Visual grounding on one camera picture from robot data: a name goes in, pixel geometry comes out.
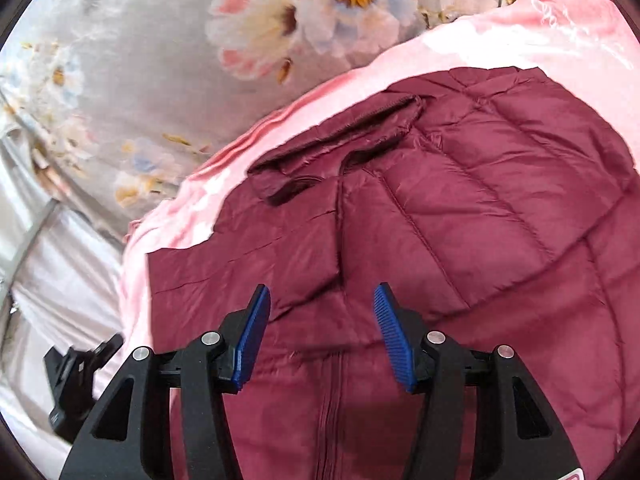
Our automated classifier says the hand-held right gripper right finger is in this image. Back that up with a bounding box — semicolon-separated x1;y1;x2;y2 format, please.
372;283;584;480

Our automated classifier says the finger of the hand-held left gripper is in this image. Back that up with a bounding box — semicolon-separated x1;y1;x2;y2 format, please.
88;333;125;368

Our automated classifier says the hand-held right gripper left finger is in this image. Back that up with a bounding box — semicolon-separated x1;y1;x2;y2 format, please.
59;284;272;480

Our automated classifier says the maroon puffer jacket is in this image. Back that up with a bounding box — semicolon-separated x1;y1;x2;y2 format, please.
146;65;640;480

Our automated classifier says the pale satin cloth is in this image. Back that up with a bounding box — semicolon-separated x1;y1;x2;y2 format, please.
0;195;133;461

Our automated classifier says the grey floral bedsheet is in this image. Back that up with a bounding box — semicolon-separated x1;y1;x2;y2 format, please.
0;0;596;246

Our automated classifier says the pink printed blanket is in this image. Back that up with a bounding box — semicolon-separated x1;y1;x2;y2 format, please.
117;0;640;411

